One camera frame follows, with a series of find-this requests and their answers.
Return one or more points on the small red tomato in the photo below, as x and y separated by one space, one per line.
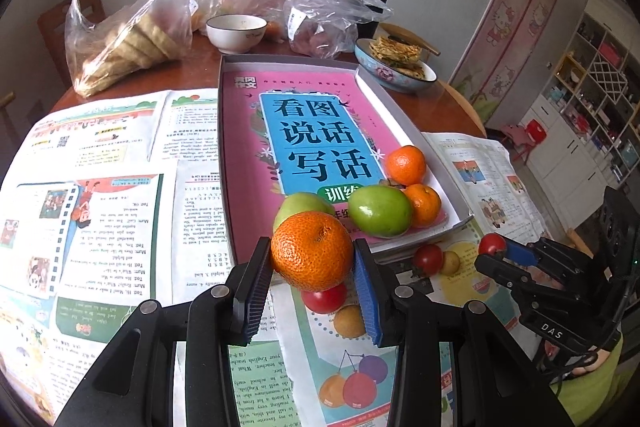
428 258
491 244

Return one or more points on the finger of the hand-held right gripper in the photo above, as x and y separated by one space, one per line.
500 271
520 254

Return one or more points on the small brown fruit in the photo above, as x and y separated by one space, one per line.
350 321
451 263

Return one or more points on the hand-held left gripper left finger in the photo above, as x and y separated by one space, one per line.
252 297

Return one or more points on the pink book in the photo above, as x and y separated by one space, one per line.
300 132

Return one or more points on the white shelf cabinet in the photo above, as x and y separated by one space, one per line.
585 107

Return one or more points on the wooden slatted chair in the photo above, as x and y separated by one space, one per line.
55 22

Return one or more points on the printed newspaper sheet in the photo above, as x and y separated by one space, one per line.
300 382
100 232
470 162

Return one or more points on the wooden armchair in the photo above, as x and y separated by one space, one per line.
467 109
580 242
6 107

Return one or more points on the wooden chopsticks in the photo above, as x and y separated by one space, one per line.
425 47

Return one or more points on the pink cartoon door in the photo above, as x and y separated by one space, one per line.
510 22

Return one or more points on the green jujube fruit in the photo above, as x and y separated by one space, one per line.
302 204
380 209

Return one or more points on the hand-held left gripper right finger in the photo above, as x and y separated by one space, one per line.
369 302

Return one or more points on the clear plastic bag with red food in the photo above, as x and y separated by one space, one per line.
325 7

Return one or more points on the large red tomato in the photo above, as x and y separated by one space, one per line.
325 300

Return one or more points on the fried pancakes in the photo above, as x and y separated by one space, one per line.
397 52

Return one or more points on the person's right forearm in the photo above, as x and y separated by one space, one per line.
600 389

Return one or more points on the blue floral bowl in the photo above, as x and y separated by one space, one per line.
395 77

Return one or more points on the clear plastic bag with flatbreads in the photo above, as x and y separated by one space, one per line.
100 22

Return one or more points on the small red plastic chair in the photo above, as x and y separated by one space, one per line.
531 132

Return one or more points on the grey cardboard box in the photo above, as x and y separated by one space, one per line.
400 112

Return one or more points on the orange tangerine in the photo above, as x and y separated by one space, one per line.
312 252
406 164
425 205

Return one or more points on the white ceramic bowl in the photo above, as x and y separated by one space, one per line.
236 34

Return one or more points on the stack of baked flatbreads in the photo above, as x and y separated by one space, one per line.
130 52

